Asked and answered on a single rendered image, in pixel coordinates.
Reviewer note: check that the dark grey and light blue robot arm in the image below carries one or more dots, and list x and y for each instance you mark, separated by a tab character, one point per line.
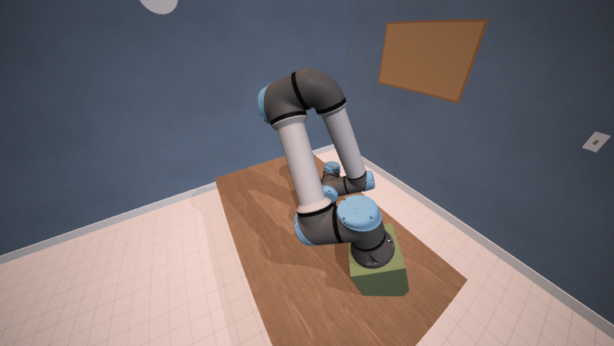
317	220

